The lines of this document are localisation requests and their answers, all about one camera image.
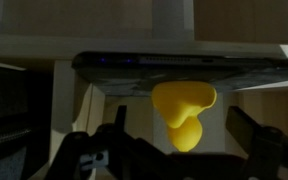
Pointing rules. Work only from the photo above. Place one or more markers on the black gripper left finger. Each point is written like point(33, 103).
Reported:
point(110, 147)

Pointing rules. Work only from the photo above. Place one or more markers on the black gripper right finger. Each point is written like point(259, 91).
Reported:
point(266, 146)

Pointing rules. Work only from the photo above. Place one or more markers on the yellow rubber duck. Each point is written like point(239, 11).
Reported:
point(179, 104)

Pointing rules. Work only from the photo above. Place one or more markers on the wooden shelf cabinet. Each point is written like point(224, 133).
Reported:
point(46, 35)

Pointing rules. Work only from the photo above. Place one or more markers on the black bag on shelf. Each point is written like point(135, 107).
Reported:
point(25, 120)

